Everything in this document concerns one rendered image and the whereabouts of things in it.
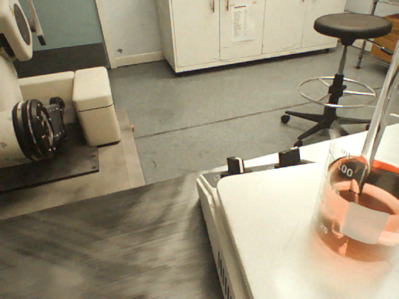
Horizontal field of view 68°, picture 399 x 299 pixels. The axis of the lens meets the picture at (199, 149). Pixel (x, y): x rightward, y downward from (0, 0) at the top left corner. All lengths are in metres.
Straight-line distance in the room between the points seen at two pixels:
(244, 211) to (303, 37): 2.94
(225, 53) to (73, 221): 2.49
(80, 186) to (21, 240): 0.68
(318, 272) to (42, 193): 0.95
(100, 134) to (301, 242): 1.01
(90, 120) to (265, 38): 2.08
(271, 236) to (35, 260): 0.23
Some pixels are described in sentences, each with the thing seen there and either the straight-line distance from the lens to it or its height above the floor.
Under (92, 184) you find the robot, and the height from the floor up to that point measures 0.37.
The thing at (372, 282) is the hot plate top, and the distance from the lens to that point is 0.19.
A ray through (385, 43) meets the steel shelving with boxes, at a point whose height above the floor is 0.26.
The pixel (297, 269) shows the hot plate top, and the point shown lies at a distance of 0.18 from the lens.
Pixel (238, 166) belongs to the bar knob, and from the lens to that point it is 0.28.
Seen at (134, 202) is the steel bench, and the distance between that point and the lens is 0.35.
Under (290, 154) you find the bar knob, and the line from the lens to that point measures 0.30.
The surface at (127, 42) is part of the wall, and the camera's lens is 3.11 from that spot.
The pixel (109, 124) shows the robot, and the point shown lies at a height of 0.46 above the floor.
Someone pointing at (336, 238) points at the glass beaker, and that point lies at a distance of 0.18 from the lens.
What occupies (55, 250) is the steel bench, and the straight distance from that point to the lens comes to 0.33.
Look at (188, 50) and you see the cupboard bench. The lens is 2.63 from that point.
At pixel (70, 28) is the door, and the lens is 3.07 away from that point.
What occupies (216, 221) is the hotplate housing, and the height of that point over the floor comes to 0.82.
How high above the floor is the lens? 0.99
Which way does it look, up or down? 35 degrees down
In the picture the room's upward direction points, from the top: 3 degrees counter-clockwise
